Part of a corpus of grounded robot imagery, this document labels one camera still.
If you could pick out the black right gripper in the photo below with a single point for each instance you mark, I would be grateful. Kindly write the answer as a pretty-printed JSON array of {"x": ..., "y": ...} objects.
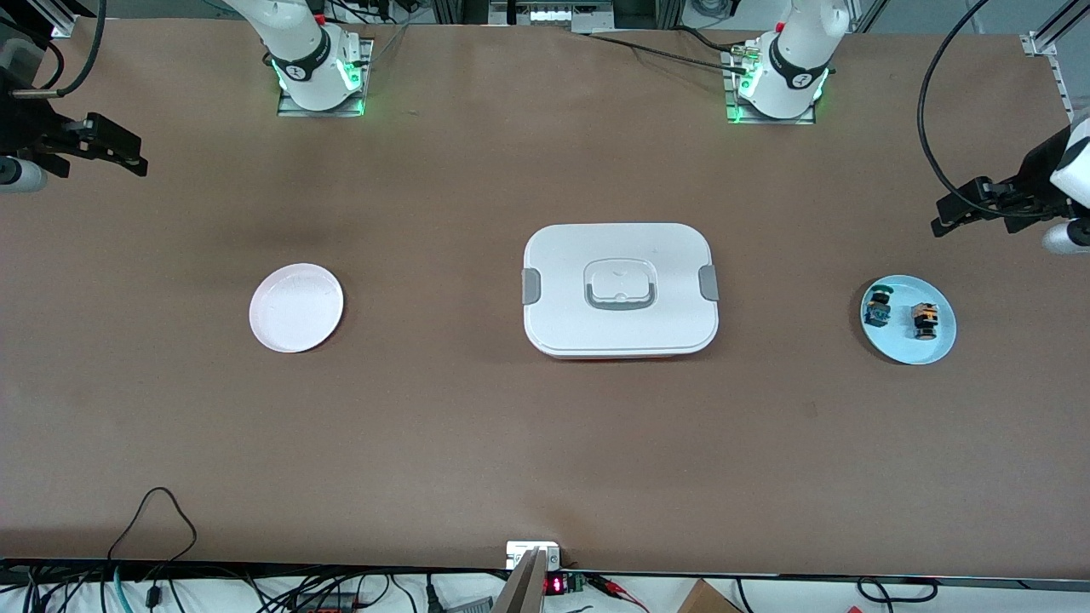
[{"x": 24, "y": 124}]

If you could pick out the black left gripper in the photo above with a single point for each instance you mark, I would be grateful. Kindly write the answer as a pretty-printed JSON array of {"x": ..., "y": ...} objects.
[{"x": 1034, "y": 177}]

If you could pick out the orange black push-button switch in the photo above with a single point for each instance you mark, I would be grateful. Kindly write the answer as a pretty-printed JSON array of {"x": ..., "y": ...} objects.
[{"x": 925, "y": 317}]

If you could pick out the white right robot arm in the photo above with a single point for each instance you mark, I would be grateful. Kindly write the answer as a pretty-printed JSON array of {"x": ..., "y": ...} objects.
[{"x": 294, "y": 34}]

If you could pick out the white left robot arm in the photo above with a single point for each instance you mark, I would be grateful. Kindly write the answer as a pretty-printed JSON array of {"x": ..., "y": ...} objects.
[{"x": 796, "y": 51}]

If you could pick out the brown cardboard box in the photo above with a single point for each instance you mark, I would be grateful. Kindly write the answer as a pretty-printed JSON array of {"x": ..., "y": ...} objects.
[{"x": 707, "y": 600}]

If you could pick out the grey plastic bin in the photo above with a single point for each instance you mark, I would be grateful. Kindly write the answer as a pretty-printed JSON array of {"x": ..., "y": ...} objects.
[{"x": 21, "y": 53}]

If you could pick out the perforated metal strip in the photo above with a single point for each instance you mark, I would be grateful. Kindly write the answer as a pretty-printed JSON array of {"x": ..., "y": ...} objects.
[{"x": 1069, "y": 94}]

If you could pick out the light blue round plate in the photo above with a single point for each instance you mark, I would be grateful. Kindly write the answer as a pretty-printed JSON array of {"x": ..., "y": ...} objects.
[{"x": 903, "y": 340}]

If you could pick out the pale pink round plate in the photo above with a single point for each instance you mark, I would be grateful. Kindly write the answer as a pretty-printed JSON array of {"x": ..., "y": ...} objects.
[{"x": 296, "y": 308}]

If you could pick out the white socket strip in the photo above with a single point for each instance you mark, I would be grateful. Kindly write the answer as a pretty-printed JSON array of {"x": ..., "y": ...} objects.
[{"x": 553, "y": 15}]

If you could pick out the black red power adapter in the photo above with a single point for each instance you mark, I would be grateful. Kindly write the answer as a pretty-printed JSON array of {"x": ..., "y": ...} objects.
[{"x": 328, "y": 604}]

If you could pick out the red clip test leads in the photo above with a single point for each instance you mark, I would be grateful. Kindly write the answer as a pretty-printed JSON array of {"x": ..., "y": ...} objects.
[{"x": 600, "y": 583}]

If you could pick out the red digit display module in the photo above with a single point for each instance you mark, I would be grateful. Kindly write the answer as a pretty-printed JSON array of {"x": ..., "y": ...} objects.
[{"x": 555, "y": 586}]

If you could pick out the grey power strip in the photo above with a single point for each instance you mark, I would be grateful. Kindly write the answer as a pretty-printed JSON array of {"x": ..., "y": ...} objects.
[{"x": 468, "y": 607}]

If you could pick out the silver right arm wrist camera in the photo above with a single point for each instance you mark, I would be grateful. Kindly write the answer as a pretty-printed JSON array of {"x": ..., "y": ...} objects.
[{"x": 19, "y": 174}]

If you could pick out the silver arm wrist camera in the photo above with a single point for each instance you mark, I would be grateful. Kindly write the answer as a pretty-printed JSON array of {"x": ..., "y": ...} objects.
[
  {"x": 1069, "y": 238},
  {"x": 19, "y": 174}
]

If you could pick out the silver left arm wrist camera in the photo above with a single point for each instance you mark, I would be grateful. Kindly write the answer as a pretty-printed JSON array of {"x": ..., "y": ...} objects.
[{"x": 1069, "y": 238}]

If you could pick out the aluminium frame extrusion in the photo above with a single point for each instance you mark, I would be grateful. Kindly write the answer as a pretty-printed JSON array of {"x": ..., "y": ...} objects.
[
  {"x": 68, "y": 21},
  {"x": 1043, "y": 41}
]

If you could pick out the blue green push-button switch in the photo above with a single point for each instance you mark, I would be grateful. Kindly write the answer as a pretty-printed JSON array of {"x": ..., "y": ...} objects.
[{"x": 878, "y": 313}]

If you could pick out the white clamp bracket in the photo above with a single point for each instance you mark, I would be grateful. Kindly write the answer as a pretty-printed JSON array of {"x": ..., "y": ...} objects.
[{"x": 519, "y": 552}]

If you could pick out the grey camera post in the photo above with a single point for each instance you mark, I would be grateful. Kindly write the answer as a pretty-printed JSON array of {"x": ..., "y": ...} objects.
[{"x": 521, "y": 592}]

